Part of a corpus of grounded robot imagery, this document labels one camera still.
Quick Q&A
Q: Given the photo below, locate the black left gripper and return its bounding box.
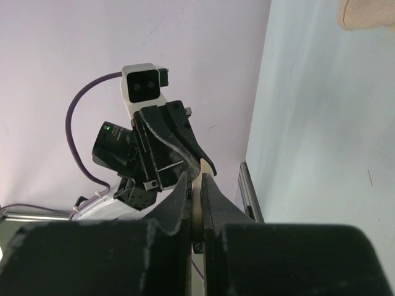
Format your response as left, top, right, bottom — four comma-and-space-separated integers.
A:
114, 101, 217, 210

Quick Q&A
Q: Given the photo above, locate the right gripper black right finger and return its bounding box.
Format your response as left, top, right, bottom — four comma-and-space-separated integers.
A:
201, 174, 389, 295

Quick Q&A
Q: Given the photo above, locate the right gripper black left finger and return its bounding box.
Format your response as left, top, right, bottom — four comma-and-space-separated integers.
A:
1, 173, 191, 295

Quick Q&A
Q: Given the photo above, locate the light wooden spoon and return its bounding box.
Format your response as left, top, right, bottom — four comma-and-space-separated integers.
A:
191, 158, 214, 243

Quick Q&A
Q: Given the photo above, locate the beige cloth napkin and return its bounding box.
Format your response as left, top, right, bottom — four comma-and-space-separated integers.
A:
336, 0, 394, 31

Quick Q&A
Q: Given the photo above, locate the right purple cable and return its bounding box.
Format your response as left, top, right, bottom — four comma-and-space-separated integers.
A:
191, 258, 206, 281

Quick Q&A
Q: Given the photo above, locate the purple cable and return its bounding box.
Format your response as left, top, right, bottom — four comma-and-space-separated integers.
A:
0, 71, 124, 213
191, 258, 206, 281

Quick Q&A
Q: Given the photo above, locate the front aluminium cross rail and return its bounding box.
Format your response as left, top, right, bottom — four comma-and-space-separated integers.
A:
238, 162, 264, 223

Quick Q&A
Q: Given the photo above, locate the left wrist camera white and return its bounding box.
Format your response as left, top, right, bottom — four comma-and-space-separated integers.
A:
120, 63, 168, 119

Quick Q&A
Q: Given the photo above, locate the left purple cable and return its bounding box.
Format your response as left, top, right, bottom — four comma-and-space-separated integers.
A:
0, 71, 124, 213

